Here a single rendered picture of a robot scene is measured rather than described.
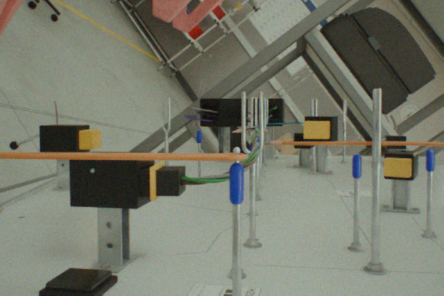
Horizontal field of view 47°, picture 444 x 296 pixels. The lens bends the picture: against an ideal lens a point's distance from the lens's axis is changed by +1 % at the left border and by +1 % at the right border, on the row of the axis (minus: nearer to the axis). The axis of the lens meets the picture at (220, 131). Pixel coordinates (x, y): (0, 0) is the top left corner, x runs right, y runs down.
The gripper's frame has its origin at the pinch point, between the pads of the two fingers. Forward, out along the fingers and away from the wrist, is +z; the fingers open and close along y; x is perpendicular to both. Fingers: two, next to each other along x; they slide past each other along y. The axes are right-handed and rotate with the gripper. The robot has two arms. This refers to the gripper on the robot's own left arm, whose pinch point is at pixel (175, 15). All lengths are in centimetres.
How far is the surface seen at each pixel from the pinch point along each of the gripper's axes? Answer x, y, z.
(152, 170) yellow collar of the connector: -4.3, -2.9, 11.5
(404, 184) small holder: -26.7, 25.9, 6.0
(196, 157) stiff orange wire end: -9.0, -13.9, 6.9
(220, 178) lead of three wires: -9.0, -0.3, 10.2
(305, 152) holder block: -15, 67, 11
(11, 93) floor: 153, 234, 69
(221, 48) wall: 171, 768, -20
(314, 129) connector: -14, 52, 6
